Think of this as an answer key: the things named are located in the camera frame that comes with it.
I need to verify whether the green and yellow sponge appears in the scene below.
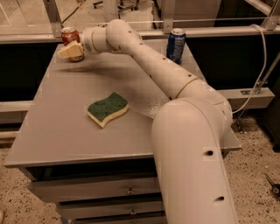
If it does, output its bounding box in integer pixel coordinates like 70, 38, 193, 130
87, 92, 129, 128

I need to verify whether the middle grey drawer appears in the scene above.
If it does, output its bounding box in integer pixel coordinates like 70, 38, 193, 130
56, 200, 165, 220

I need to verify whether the grey floor ledge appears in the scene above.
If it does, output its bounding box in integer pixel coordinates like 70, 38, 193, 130
220, 87, 275, 110

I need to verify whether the bottom grey drawer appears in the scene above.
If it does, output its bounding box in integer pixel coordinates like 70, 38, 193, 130
72, 213, 168, 224

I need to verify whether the blue pepsi can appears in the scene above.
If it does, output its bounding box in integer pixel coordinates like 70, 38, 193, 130
166, 28, 186, 64

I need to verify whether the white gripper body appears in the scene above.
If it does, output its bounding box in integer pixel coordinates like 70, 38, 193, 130
80, 28, 96, 54

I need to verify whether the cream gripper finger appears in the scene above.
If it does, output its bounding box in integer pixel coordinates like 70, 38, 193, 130
57, 41, 84, 59

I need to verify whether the red coke can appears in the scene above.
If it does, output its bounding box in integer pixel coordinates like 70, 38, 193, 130
61, 27, 84, 62

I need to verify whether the white cable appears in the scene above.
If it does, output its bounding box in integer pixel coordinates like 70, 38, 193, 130
232, 24, 268, 116

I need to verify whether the top grey drawer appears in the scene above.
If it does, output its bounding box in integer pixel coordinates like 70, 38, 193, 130
28, 174, 160, 203

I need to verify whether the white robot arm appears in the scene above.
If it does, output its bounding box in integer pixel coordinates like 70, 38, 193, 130
58, 19, 239, 224

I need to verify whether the grey drawer cabinet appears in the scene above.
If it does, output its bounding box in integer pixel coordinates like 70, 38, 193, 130
3, 38, 242, 224

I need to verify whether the grey drawer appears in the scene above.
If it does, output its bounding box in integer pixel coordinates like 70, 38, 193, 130
72, 213, 168, 224
56, 200, 165, 220
28, 174, 160, 203

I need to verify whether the black caster wheel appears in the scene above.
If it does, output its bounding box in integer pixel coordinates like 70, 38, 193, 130
265, 174, 280, 197

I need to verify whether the metal window rail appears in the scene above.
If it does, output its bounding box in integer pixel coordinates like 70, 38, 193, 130
0, 25, 280, 46

